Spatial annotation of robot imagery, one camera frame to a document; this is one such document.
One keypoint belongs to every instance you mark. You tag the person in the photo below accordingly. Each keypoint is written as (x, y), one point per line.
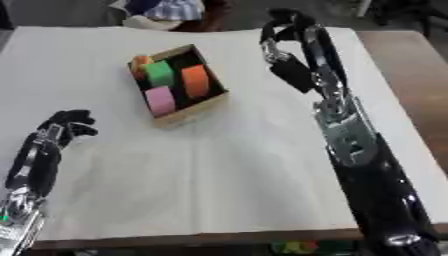
(166, 13)

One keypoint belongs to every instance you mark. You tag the pink block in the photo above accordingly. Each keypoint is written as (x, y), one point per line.
(160, 100)

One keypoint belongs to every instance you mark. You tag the tan cardboard box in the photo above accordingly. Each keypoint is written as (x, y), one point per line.
(178, 85)

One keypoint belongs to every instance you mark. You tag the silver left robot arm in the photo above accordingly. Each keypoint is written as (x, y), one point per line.
(17, 220)

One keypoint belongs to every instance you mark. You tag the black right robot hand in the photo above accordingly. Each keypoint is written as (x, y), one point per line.
(309, 56)

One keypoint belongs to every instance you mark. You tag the orange block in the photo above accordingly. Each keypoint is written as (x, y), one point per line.
(195, 81)

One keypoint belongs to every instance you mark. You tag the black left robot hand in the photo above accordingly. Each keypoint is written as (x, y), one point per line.
(44, 156)

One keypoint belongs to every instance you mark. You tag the green block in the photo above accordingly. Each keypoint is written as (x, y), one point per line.
(159, 73)

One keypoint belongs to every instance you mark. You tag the silver and black right robot arm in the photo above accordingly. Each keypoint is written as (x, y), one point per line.
(373, 173)

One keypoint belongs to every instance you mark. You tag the small orange toy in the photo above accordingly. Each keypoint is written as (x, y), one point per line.
(139, 65)

